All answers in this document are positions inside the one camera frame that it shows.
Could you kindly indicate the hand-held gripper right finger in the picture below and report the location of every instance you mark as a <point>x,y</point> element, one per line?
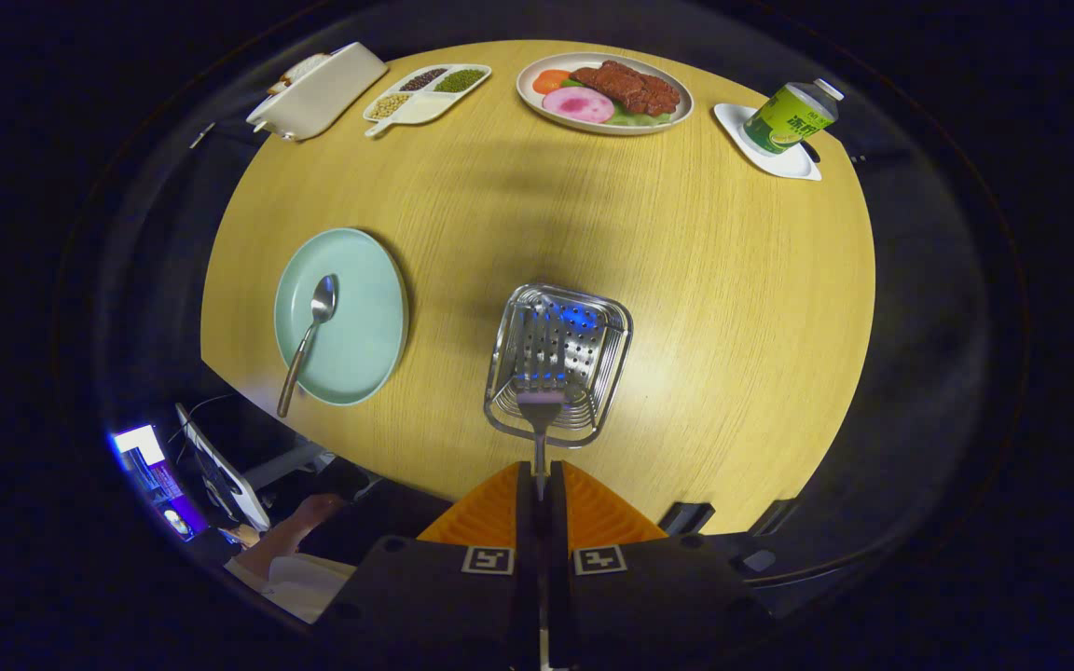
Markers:
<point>557,522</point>

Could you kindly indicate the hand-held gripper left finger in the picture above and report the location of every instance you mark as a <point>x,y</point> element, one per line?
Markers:
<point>524,522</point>

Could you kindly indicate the metal spoon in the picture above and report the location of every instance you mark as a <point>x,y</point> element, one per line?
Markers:
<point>323,298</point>

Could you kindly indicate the light green round plate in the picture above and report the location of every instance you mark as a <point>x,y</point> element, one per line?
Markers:
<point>360,317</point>

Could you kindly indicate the white tablet monitor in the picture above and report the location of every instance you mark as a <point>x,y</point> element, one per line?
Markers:
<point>225,471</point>

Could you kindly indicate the green lettuce leaf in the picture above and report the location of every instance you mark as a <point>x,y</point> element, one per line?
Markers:
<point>640,119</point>

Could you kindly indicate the white square coaster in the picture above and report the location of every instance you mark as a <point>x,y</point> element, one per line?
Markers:
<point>779,169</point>

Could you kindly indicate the pink round ham slice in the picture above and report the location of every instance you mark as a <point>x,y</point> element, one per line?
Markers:
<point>578,105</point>

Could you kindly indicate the white divided dish with beans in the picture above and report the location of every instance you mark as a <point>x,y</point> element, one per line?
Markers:
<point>425,108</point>

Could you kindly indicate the white oval food plate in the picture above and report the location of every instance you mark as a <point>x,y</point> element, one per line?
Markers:
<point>526,89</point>

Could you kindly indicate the orange tomato slice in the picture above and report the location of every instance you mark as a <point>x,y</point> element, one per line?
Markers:
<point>550,81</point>

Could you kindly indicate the red meat slices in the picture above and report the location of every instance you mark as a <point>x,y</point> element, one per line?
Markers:
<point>630,87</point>

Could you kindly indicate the green label drink bottle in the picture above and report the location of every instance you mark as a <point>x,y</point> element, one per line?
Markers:
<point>784,119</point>

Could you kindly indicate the white toaster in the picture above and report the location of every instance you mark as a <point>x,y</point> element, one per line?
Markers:
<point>332,89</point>

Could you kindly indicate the white clip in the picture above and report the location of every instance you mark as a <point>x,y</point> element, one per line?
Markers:
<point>202,135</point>

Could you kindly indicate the toast bread slice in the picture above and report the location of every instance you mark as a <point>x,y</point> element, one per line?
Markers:
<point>306,67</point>

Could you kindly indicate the black table bracket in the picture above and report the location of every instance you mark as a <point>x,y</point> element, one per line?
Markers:
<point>773,517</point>
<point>686,518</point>

